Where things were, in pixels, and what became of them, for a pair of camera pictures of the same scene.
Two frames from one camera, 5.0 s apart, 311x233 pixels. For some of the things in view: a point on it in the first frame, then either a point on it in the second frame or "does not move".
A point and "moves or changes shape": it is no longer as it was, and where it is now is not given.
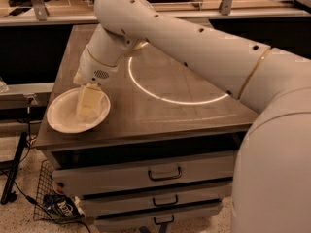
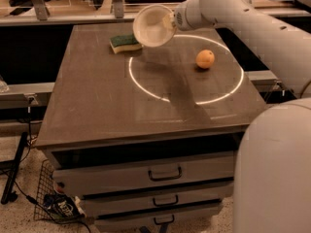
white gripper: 91,69 -> 187,16
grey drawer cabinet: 165,156 does not move
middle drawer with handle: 127,204 does not move
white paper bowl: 62,113 moves or changes shape
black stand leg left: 8,194 does not move
